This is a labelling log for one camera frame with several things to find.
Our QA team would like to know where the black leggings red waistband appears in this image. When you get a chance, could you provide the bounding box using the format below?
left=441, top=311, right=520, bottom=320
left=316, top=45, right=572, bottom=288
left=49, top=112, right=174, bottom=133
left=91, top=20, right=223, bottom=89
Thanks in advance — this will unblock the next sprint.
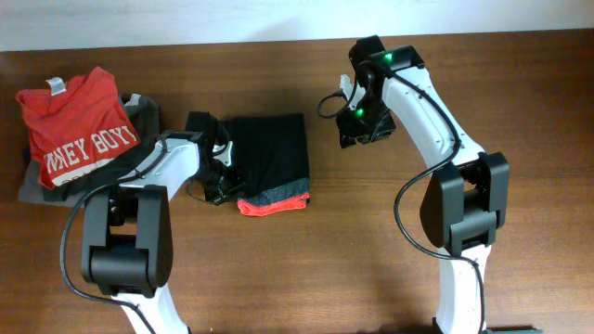
left=223, top=113, right=310, bottom=217

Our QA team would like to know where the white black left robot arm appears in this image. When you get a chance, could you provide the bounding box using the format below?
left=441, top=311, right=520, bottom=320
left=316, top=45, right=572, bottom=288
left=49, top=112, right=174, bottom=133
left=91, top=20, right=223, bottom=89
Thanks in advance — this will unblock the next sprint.
left=81, top=131, right=237, bottom=333

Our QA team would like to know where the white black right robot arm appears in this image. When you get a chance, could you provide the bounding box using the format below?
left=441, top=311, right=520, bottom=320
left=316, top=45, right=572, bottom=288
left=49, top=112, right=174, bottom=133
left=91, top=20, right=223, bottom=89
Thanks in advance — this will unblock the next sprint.
left=332, top=36, right=510, bottom=333

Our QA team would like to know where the red printed t-shirt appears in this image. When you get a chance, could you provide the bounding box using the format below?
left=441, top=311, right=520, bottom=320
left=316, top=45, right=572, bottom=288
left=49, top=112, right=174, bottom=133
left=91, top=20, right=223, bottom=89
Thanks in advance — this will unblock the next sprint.
left=16, top=67, right=140, bottom=190

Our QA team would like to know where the grey folded garment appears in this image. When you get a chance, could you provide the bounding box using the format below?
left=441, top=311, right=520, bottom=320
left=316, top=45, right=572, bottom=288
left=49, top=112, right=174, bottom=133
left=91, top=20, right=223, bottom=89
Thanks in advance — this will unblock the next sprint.
left=17, top=93, right=162, bottom=211

